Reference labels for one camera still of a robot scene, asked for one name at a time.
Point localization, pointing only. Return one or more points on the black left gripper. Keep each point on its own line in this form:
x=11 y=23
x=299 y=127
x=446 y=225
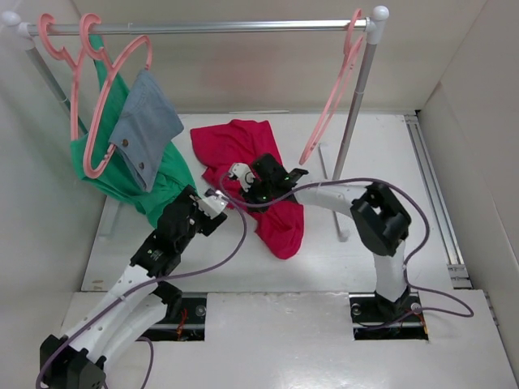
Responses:
x=208 y=223

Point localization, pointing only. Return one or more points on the red t shirt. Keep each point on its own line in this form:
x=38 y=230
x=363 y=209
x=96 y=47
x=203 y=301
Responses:
x=217 y=147

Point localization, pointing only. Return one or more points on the green t shirt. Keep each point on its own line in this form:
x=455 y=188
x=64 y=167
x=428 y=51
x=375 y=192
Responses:
x=116 y=181

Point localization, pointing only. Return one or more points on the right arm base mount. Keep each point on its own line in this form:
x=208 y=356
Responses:
x=375 y=318

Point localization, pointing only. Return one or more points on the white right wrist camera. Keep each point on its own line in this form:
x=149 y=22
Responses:
x=243 y=174

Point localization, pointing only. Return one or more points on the metal clothes rack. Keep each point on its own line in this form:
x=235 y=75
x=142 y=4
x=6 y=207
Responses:
x=372 y=26

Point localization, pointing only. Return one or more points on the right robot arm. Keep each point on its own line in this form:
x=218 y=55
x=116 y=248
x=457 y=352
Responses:
x=381 y=221

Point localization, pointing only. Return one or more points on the pink hanger with clothes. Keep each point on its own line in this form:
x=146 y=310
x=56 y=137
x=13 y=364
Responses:
x=88 y=21

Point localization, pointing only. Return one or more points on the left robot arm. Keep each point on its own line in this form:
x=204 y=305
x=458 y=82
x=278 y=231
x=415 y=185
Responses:
x=140 y=298

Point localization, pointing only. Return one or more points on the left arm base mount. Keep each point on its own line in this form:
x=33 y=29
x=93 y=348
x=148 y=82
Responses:
x=187 y=325

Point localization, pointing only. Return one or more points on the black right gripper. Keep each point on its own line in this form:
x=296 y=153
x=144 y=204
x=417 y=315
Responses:
x=250 y=194

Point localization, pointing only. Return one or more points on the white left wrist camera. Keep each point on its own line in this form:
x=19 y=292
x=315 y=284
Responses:
x=212 y=203

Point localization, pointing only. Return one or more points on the blue denim garment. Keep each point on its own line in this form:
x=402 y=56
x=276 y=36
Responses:
x=147 y=124

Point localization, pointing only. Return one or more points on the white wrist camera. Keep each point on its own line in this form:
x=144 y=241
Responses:
x=212 y=203
x=243 y=174

